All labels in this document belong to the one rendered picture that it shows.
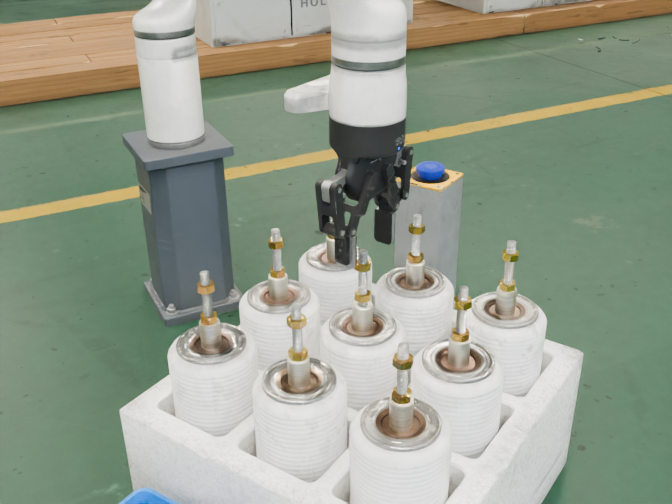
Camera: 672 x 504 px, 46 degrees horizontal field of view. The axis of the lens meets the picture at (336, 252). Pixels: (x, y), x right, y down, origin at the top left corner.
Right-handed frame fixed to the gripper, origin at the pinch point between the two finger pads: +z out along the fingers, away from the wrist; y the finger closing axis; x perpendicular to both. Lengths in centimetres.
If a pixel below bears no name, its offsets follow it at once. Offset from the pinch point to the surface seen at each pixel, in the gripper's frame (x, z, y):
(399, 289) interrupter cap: 0.9, 10.1, 8.5
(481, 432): -16.2, 16.2, -1.8
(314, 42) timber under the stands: 137, 29, 160
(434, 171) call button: 7.7, 2.6, 26.8
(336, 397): -5.1, 10.6, -11.8
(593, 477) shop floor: -22.5, 35.2, 19.8
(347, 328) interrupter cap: 1.1, 10.4, -1.7
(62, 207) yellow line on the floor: 105, 36, 30
